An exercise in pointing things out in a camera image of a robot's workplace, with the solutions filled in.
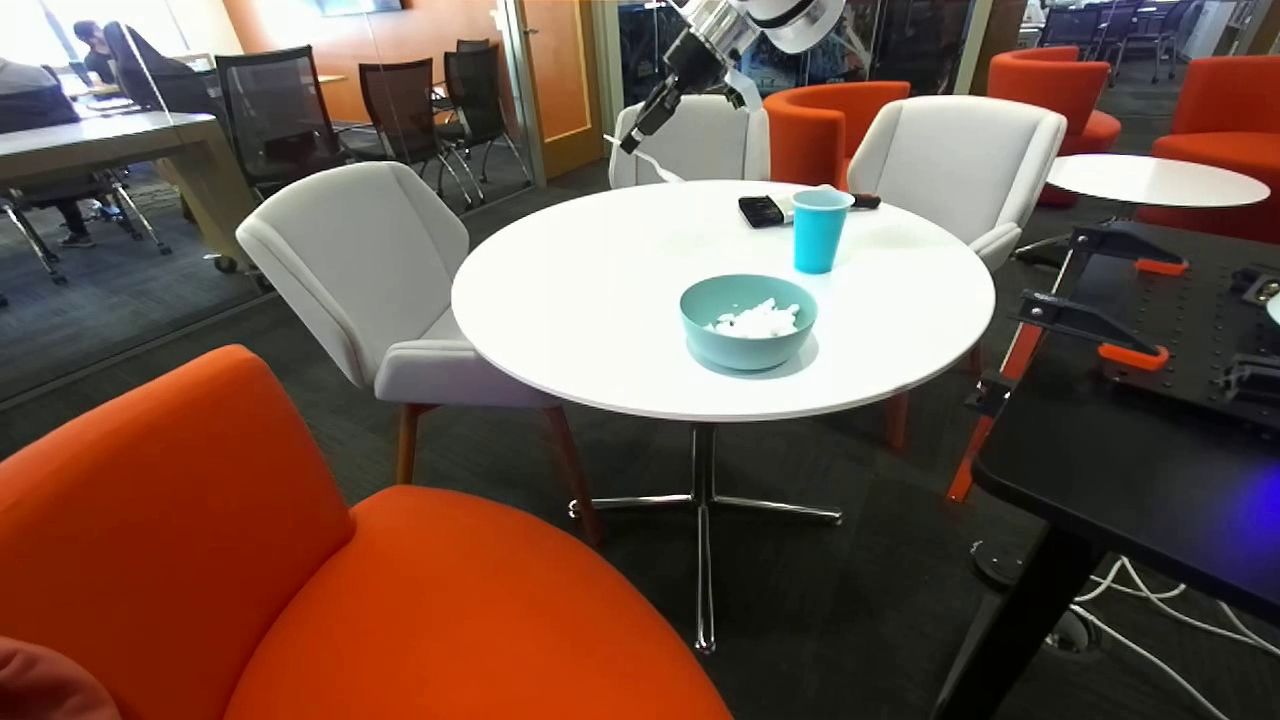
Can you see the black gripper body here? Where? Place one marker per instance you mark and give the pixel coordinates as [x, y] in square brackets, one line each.
[694, 64]

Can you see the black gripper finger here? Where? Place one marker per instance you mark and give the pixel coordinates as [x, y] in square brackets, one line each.
[647, 112]
[663, 121]

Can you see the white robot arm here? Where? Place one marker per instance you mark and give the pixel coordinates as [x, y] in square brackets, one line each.
[801, 22]

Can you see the teal bowl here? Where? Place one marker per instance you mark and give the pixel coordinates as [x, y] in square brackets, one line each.
[724, 353]

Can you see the grey upholstered armchair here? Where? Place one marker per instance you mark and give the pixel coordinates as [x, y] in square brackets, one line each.
[706, 144]
[961, 161]
[361, 264]

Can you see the orange wooden door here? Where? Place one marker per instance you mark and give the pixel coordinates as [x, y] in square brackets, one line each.
[561, 82]

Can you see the orange upholstered armchair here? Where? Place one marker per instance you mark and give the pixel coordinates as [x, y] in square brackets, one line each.
[1227, 112]
[1053, 87]
[813, 124]
[401, 615]

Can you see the dark mesh chair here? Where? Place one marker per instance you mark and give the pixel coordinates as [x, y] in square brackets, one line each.
[479, 87]

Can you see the blue plastic cup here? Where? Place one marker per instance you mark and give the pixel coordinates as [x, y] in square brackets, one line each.
[818, 241]

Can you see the white crumbled pieces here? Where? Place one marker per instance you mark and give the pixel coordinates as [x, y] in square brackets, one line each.
[760, 320]

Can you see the brown mesh chair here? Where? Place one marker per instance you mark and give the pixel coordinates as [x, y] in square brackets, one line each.
[398, 104]

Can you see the black mesh office chair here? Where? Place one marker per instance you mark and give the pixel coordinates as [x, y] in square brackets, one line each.
[273, 112]

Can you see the black orange bar clamp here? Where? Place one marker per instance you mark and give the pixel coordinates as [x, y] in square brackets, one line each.
[1080, 319]
[1115, 246]

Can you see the small white round table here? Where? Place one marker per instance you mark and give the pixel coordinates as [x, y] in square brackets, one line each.
[1154, 180]

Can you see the black high-back office chair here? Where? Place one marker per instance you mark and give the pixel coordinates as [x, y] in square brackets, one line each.
[155, 72]

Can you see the light wooden desk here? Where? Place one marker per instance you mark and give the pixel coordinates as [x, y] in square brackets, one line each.
[107, 142]

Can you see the black round floor plate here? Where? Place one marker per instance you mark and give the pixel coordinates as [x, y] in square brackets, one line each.
[1001, 561]

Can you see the seated person dark hair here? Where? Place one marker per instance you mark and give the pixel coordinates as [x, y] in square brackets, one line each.
[89, 39]

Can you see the black workbench table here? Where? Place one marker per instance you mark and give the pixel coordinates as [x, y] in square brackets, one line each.
[1135, 467]

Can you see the black metal fixture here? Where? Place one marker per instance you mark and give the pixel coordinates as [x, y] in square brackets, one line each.
[1251, 386]
[1258, 299]

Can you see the dark red rounded cushion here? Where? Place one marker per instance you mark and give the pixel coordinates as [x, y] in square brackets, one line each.
[44, 680]

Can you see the chrome table pedestal base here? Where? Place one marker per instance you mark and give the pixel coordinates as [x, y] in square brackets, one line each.
[703, 532]

